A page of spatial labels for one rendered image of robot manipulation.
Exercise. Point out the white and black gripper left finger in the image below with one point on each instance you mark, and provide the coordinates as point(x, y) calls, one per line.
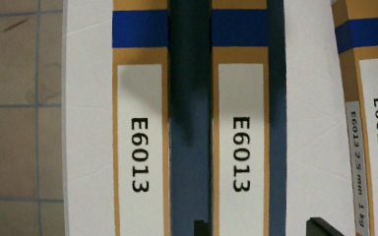
point(201, 228)

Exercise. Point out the tan welding electrode pack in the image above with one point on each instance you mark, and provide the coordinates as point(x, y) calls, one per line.
point(356, 34)
point(141, 137)
point(238, 42)

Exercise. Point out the dark blue low platform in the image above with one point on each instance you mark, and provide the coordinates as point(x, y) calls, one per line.
point(190, 116)

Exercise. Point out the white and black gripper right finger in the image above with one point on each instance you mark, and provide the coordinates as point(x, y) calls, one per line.
point(317, 226)

